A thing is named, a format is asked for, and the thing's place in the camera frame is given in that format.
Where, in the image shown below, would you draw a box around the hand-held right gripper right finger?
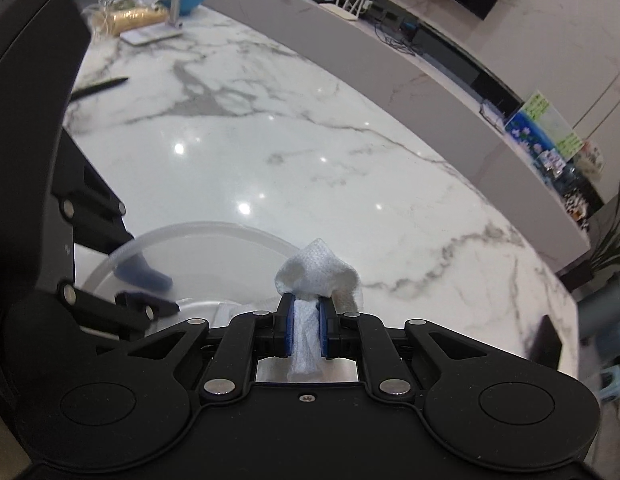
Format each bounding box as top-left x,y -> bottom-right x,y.
317,294 -> 533,403

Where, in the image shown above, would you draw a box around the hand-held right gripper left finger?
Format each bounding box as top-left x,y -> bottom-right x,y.
102,292 -> 297,403

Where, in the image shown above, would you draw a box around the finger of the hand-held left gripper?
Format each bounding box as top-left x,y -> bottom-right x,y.
57,280 -> 179,343
50,127 -> 173,292

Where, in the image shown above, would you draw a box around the white cloth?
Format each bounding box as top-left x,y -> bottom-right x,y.
275,237 -> 363,383

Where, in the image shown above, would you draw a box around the clear glass bowl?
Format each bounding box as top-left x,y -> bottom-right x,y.
82,220 -> 311,331

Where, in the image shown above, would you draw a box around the black pen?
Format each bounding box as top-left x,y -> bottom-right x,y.
70,76 -> 130,101

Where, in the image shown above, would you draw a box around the white phone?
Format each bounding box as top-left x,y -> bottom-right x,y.
119,24 -> 185,46

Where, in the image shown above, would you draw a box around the white marble console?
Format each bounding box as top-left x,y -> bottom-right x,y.
190,0 -> 590,271

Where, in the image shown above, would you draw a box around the grey flat device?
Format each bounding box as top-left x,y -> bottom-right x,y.
478,100 -> 505,133

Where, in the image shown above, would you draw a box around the small photo block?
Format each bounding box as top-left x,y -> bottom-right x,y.
534,147 -> 570,181

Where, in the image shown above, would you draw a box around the toy cars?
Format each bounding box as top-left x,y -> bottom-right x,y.
562,192 -> 593,221

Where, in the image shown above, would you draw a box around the grey trash can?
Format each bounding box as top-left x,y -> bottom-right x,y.
577,272 -> 620,346

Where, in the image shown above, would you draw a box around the small plastic stool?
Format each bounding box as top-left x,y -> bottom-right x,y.
597,365 -> 620,403

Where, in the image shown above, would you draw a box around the lotus pond painting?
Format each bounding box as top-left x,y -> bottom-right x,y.
504,91 -> 583,161

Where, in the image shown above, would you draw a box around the potted plant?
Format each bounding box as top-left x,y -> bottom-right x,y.
587,185 -> 620,271

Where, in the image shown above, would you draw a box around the white router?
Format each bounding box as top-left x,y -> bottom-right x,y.
317,0 -> 371,21

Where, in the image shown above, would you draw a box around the black cables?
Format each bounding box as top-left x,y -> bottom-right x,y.
375,10 -> 425,53

